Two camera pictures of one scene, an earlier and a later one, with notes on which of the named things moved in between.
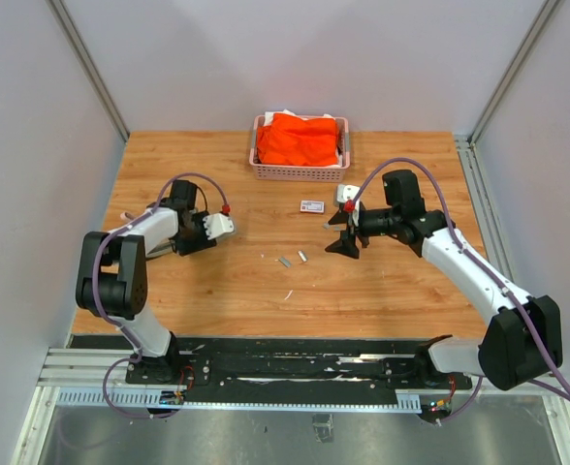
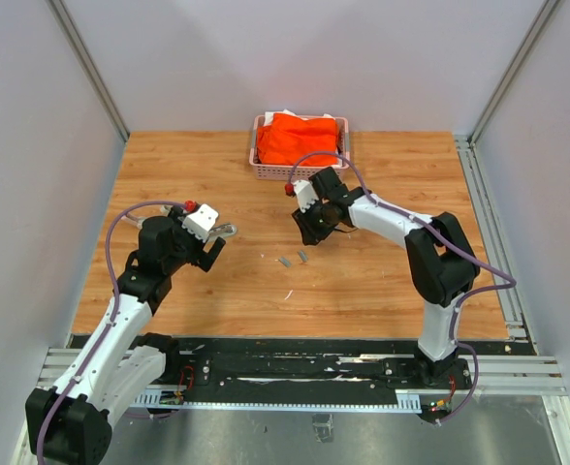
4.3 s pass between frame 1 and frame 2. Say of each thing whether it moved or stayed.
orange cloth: stayed
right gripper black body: moved
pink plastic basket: stayed
